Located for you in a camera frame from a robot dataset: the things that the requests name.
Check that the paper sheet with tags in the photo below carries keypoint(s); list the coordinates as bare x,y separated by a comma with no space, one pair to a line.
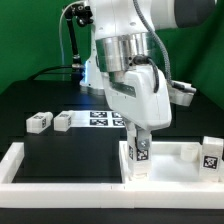
101,119

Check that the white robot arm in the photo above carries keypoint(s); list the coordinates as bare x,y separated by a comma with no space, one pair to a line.
134,63

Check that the white square table top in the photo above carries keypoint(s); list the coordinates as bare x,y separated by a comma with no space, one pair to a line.
170,162

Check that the white U-shaped obstacle fence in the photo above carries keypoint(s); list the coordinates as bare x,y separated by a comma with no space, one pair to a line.
131,194

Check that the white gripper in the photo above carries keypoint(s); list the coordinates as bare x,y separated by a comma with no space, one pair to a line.
132,95

